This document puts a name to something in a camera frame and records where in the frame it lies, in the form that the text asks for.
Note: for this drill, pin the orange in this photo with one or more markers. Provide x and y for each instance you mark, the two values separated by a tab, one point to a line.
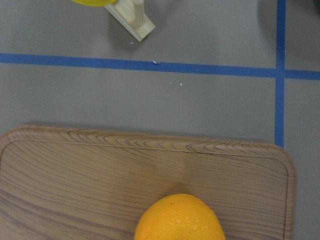
179	217

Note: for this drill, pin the wooden tray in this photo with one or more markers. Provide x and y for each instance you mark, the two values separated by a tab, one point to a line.
60	183

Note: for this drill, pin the wooden peg rack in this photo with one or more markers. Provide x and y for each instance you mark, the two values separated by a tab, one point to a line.
131	15

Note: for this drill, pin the yellow mug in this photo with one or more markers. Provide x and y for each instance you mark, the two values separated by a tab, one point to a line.
95	3

